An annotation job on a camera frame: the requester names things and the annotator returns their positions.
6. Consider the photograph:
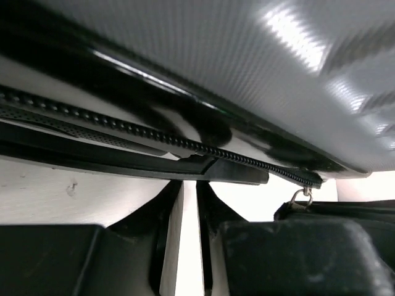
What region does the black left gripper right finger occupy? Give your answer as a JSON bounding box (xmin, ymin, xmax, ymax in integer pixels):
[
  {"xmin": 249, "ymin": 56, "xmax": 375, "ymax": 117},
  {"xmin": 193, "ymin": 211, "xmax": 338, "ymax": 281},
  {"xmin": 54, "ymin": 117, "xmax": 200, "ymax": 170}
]
[{"xmin": 196, "ymin": 182, "xmax": 394, "ymax": 295}]

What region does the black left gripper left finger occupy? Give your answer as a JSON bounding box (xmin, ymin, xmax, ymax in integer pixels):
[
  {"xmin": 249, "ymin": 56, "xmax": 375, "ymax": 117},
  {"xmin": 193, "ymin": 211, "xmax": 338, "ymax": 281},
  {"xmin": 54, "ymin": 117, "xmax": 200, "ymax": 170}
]
[{"xmin": 1, "ymin": 181, "xmax": 183, "ymax": 295}]

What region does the grey hard-shell suitcase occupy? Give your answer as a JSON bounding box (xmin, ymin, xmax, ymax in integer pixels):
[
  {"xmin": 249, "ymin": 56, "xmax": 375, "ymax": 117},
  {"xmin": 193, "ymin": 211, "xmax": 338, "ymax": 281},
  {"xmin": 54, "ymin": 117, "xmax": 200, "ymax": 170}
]
[{"xmin": 1, "ymin": 1, "xmax": 394, "ymax": 201}]

